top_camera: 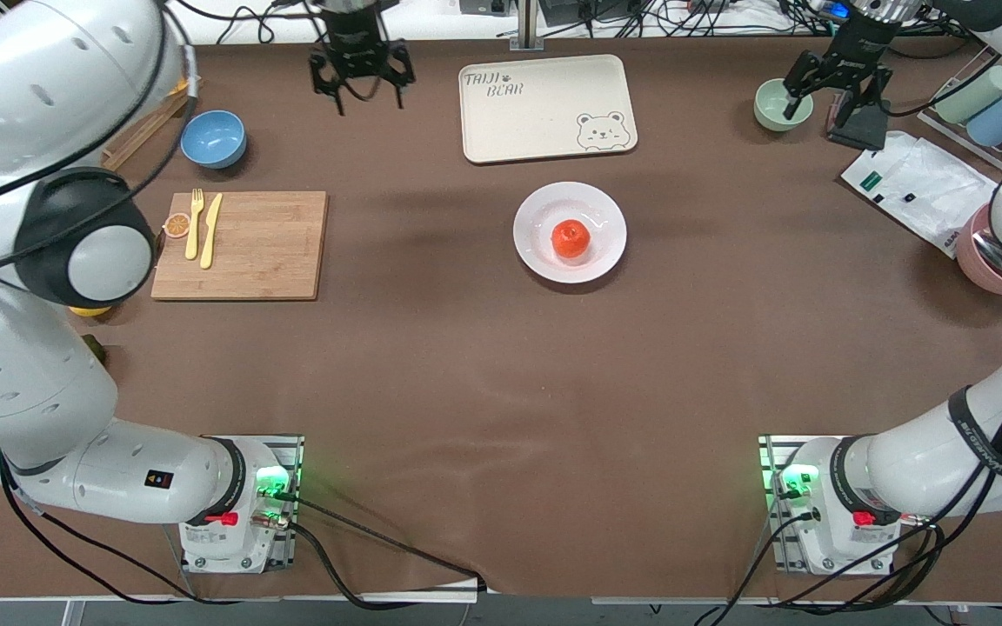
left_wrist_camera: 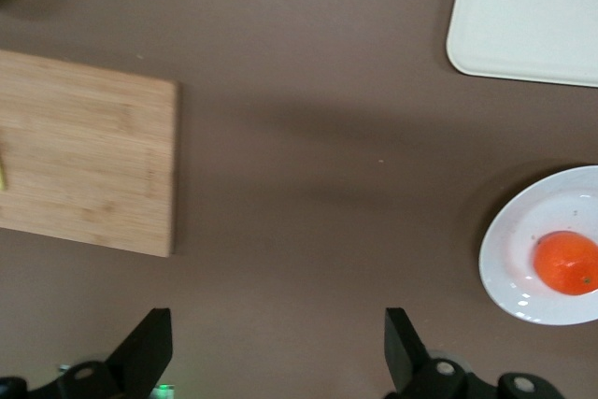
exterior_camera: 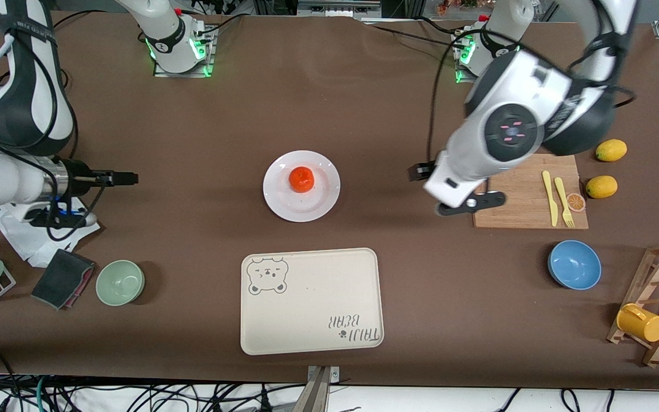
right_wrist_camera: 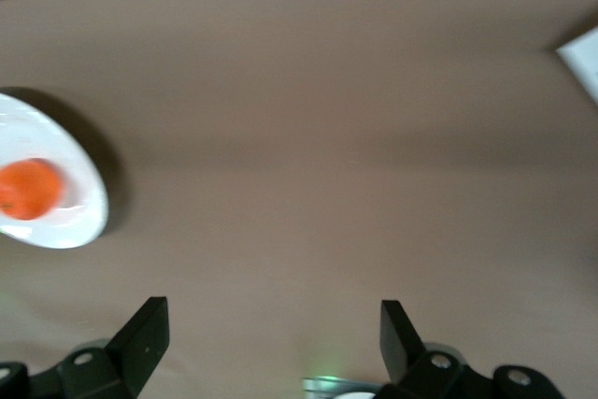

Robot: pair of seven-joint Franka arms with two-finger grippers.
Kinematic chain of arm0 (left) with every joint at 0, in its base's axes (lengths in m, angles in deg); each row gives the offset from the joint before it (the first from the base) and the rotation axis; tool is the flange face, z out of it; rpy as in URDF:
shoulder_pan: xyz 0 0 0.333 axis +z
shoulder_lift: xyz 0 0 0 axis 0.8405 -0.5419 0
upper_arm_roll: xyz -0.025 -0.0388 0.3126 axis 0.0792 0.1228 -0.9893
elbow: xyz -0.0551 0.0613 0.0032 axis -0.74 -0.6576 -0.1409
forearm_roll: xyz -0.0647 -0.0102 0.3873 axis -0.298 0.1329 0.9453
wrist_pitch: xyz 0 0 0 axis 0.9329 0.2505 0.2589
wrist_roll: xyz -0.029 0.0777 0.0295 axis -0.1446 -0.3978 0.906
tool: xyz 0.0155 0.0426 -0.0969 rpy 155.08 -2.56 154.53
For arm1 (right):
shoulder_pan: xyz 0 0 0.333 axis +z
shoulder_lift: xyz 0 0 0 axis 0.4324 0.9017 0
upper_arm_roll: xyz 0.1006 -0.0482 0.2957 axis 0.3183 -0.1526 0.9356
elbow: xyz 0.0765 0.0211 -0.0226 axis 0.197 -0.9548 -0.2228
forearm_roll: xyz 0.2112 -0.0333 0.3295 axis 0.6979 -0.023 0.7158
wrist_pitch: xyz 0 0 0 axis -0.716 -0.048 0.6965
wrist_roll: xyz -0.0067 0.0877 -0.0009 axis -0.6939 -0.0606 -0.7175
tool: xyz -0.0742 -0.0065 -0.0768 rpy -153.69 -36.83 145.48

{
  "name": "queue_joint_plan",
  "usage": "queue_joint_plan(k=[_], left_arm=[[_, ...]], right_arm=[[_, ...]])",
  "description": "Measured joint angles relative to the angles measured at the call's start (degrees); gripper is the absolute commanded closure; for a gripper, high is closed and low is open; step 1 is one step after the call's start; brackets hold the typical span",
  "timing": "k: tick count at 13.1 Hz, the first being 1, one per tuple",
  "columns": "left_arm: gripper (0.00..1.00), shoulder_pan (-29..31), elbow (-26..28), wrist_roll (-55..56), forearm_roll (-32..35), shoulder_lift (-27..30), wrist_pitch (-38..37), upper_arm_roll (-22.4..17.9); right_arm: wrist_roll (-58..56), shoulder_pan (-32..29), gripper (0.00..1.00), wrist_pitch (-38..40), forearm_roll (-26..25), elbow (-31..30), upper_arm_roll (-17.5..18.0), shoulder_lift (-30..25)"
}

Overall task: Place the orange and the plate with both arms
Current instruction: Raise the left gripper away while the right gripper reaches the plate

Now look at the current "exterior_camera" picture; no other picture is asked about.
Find orange mandarin fruit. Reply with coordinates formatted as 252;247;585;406
288;167;315;193

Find white round plate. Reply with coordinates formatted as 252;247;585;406
263;150;342;223

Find white plastic bag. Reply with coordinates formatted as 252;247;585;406
0;197;101;268

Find light green bowl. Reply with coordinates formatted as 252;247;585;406
96;260;145;307

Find dark grey cloth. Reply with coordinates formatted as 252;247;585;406
31;248;97;311

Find pink cloth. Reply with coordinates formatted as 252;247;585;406
66;264;97;311

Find wooden cutting board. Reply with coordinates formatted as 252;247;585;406
472;153;589;230

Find yellow plastic knife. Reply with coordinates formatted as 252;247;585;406
542;170;559;227

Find yellow plastic fork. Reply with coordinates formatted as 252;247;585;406
554;177;576;229

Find cream tray with bear print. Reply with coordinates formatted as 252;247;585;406
240;247;385;356

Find blue bowl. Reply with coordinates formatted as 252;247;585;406
547;240;602;291

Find yellow lemon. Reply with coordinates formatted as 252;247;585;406
585;175;618;200
595;138;628;163

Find grey metal device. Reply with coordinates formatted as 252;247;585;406
297;0;383;18

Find wooden cup rack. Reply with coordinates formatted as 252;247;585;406
606;241;659;368

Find yellow mug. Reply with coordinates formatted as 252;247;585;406
616;303;659;343

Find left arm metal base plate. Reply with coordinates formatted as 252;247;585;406
453;30;482;85

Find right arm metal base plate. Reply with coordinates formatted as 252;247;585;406
153;26;216;78

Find black left arm base cable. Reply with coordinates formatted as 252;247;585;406
358;20;467;49

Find black arm base cable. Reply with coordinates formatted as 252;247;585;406
358;20;467;49
178;6;244;46

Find black right arm base cable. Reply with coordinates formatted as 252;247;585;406
178;6;244;46

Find teal cable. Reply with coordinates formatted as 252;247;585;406
32;375;50;412

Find metal table clamp bracket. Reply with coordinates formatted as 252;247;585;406
301;365;340;412

